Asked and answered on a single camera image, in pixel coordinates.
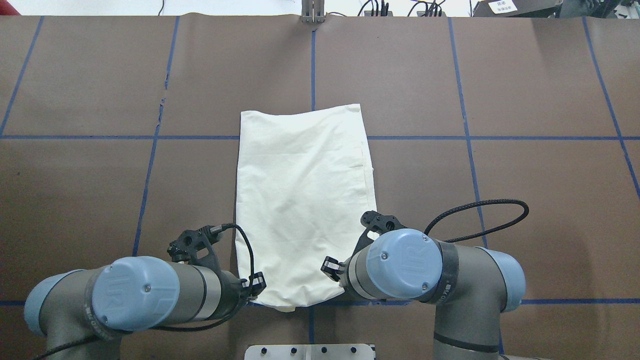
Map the black braided cable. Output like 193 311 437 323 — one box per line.
30 222 256 360

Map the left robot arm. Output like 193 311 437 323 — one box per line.
23 256 266 360

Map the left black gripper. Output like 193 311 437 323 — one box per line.
217 270 266 316

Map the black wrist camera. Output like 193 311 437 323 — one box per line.
167 225 223 273
352 210 406 255

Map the cream long-sleeve cat shirt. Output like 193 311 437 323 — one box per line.
235 104 377 312

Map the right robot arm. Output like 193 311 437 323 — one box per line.
320 228 526 360

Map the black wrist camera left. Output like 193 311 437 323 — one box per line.
167 225 223 273

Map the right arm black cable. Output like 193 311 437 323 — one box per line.
424 199 530 244

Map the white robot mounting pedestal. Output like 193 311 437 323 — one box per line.
243 343 377 360

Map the aluminium frame post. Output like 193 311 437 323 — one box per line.
301 0 326 24

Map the black box on desk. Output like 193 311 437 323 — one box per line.
471 0 563 18

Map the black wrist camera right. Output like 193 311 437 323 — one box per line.
352 210 406 255

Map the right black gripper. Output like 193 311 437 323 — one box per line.
320 256 360 296

